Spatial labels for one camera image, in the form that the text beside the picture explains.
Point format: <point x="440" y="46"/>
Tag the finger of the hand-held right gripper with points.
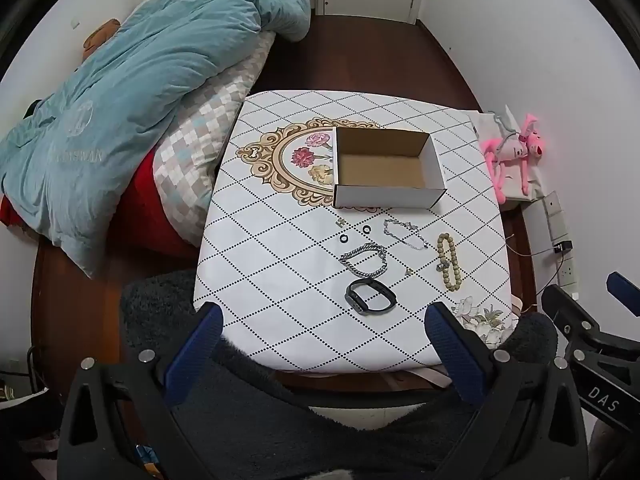
<point x="622" y="286"/>
<point x="562" y="307"/>

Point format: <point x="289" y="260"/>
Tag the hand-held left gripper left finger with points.
<point x="195" y="355"/>

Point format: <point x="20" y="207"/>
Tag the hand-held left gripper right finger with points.
<point x="457" y="355"/>

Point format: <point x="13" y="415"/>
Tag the black watch band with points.
<point x="354" y="296"/>

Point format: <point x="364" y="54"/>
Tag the cardboard box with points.
<point x="380" y="170"/>

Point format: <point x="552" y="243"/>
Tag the black plug charger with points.
<point x="562" y="247"/>

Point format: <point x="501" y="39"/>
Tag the white diamond-pattern tablecloth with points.
<point x="280" y="260"/>

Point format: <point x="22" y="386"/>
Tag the dark fleece clothing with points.
<point x="300" y="440"/>

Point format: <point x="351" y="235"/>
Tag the red blanket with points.
<point x="145" y="210"/>

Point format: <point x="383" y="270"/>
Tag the pink plush toy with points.
<point x="515" y="150"/>

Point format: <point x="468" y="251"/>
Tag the checkered pillow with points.
<point x="200" y="135"/>

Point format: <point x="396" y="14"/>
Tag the light blue duvet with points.
<point x="150" y="85"/>

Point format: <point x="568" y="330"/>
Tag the orange pillow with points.
<point x="100" y="35"/>

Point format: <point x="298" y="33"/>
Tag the white wall socket strip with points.
<point x="552" y="205"/>

